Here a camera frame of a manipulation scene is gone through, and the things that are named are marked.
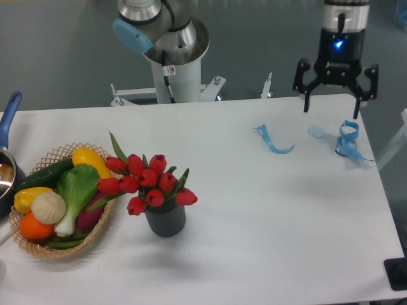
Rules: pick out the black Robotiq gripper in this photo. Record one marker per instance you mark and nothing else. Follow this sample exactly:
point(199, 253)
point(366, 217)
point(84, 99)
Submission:
point(338, 60)

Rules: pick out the red tulip bouquet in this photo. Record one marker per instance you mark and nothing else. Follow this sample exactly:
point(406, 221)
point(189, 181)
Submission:
point(151, 181)

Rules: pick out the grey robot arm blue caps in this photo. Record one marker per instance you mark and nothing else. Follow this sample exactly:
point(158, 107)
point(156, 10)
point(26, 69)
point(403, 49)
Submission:
point(154, 18)

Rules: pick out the dark grey ribbed vase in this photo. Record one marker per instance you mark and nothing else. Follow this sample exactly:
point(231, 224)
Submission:
point(166, 220)

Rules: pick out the small clear plastic cap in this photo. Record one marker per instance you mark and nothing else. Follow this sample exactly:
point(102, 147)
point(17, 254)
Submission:
point(316, 132)

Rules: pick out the tangled blue ribbon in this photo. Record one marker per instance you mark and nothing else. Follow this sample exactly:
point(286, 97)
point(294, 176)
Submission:
point(346, 145)

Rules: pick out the blue ribbon strip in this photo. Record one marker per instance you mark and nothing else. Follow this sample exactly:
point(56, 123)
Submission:
point(263, 133)

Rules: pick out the black box at table edge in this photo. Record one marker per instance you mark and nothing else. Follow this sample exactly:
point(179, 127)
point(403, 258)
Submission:
point(396, 273)

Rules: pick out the yellow squash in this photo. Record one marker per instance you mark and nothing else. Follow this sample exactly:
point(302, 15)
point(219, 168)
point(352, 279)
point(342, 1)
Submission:
point(85, 155)

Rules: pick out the green bok choy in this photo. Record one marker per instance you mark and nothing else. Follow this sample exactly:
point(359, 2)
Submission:
point(77, 187)

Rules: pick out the purple sweet potato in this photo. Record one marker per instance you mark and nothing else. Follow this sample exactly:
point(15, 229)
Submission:
point(87, 220)

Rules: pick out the woven wicker basket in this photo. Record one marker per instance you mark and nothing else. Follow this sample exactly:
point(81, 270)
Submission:
point(41, 250)

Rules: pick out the green cucumber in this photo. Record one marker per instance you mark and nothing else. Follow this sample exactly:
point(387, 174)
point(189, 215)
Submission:
point(47, 176)

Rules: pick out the white garlic bulb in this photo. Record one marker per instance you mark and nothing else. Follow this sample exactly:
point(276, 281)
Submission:
point(48, 207)

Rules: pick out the green pea pods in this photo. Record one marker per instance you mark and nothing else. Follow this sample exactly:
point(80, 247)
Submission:
point(65, 243)

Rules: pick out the yellow bell pepper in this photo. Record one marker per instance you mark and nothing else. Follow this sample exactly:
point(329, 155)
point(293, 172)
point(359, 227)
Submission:
point(24, 198)

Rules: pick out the orange fruit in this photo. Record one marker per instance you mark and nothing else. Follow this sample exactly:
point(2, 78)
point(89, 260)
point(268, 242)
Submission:
point(31, 228)

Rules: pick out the white frame at right edge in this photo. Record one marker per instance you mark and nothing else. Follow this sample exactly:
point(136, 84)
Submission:
point(396, 143)

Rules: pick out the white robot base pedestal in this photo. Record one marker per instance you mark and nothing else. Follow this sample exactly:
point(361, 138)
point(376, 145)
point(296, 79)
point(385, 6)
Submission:
point(175, 62)

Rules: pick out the blue handled saucepan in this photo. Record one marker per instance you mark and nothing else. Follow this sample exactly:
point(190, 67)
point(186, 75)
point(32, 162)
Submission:
point(11, 174)

